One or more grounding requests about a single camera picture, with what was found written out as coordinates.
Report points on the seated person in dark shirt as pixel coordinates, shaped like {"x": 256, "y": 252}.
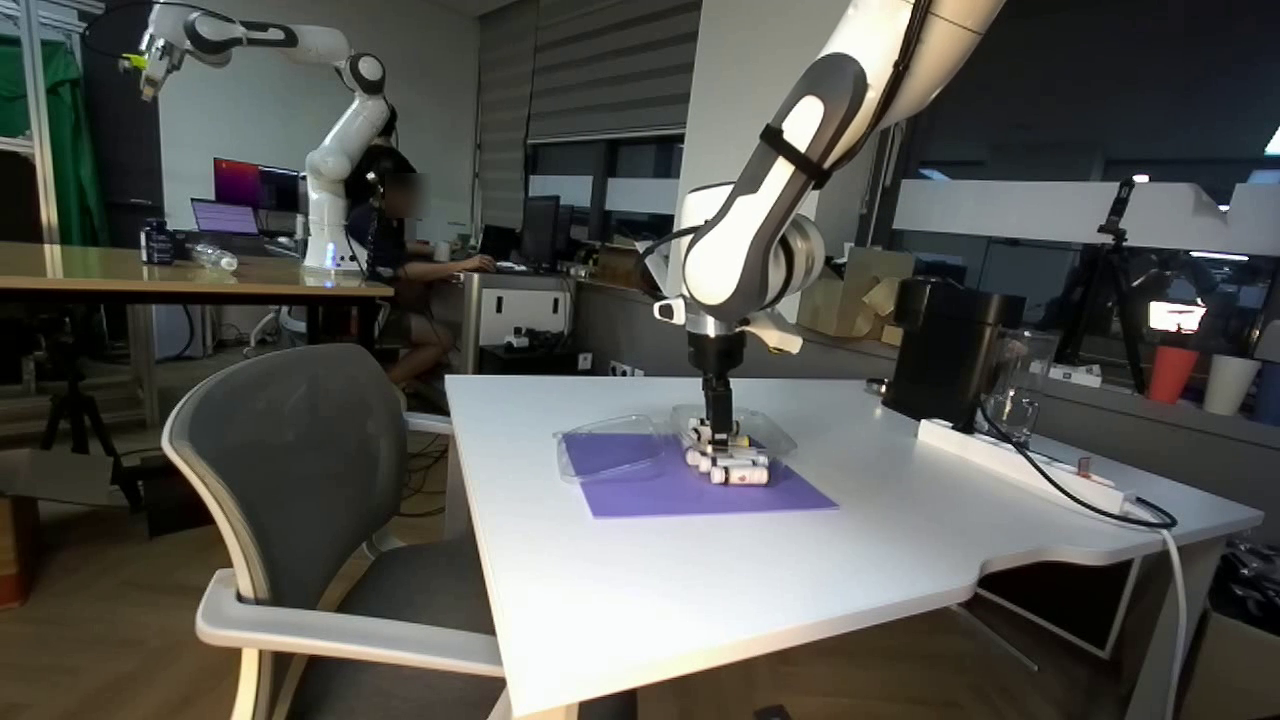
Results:
{"x": 392, "y": 252}

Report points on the grey office chair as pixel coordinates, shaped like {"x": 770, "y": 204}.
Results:
{"x": 301, "y": 466}

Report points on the green cloth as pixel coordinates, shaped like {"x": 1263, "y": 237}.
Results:
{"x": 64, "y": 145}

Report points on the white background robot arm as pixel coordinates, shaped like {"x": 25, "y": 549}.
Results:
{"x": 332, "y": 145}

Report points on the pile of cardboard boxes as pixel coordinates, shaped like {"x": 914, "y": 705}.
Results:
{"x": 862, "y": 293}

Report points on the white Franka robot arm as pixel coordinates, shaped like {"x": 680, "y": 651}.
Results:
{"x": 803, "y": 145}

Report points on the black blender with clear jar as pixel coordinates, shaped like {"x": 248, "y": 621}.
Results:
{"x": 946, "y": 355}

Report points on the purple mat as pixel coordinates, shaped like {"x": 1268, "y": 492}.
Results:
{"x": 643, "y": 481}

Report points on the black computer monitor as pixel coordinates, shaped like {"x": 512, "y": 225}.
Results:
{"x": 542, "y": 225}

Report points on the black camera tripod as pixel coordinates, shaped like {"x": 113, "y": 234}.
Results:
{"x": 1115, "y": 287}

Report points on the red cup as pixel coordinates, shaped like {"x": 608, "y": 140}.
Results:
{"x": 1171, "y": 373}

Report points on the small white bottle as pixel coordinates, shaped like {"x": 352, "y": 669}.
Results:
{"x": 698, "y": 435}
{"x": 749, "y": 468}
{"x": 705, "y": 466}
{"x": 723, "y": 440}

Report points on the open laptop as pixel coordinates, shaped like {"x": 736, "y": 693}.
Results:
{"x": 227, "y": 221}

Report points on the small black tripod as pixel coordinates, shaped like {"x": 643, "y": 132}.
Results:
{"x": 77, "y": 406}

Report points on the white power strip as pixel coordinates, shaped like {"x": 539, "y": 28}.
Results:
{"x": 1041, "y": 466}

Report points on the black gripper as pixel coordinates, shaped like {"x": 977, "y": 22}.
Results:
{"x": 718, "y": 356}

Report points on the grey window blinds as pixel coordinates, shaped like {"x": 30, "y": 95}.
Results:
{"x": 584, "y": 65}

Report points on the long wooden desk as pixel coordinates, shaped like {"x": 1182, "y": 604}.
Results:
{"x": 145, "y": 272}

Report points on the white drawer cabinet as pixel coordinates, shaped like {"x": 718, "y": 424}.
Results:
{"x": 523, "y": 314}

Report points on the white cup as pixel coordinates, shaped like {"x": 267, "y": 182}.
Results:
{"x": 1230, "y": 386}

